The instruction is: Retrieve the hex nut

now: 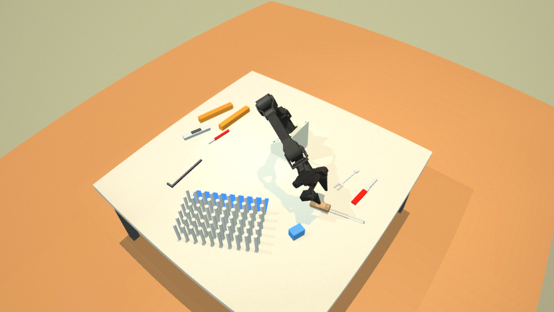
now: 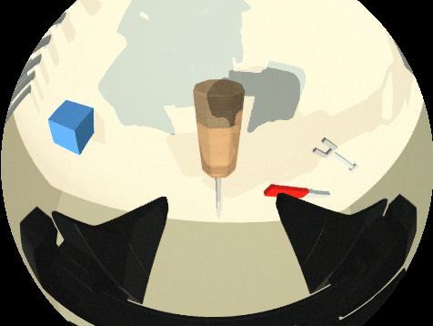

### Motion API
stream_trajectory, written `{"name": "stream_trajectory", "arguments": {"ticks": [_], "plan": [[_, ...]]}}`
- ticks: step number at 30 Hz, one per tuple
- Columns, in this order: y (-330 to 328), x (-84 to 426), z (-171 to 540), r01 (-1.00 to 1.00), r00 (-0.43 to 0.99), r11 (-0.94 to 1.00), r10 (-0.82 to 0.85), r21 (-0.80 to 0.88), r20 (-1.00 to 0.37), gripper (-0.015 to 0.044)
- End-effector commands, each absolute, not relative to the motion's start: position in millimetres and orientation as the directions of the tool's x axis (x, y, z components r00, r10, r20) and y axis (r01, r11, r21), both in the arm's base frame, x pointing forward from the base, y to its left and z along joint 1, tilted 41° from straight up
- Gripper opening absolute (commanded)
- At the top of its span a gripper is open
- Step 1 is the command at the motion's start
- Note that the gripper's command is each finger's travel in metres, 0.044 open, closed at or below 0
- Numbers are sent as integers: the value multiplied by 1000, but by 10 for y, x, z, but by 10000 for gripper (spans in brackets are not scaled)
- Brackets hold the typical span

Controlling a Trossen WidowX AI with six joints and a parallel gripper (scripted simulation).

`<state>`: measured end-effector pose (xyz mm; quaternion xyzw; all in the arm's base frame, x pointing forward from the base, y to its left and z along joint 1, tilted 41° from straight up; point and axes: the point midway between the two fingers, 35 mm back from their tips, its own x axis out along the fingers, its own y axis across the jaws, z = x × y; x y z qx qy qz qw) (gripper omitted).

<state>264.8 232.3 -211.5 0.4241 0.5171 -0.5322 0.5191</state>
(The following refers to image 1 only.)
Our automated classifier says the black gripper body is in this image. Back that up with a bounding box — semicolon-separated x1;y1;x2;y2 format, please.
300;166;329;201

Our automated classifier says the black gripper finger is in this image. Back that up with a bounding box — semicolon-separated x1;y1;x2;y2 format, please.
318;174;328;191
313;193;321;204

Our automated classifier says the blue cube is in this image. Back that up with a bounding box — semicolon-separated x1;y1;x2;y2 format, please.
288;223;305;240

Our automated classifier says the white forked tool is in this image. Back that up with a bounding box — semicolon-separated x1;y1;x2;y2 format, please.
334;168;359;190

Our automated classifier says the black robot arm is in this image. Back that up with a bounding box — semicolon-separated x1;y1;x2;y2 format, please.
255;93;314;189

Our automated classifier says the blue tape strip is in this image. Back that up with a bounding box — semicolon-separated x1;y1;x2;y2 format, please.
197;190;269;212

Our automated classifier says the orange rectangular bar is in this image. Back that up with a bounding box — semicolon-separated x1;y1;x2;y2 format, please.
198;102;233;123
219;106;250;131

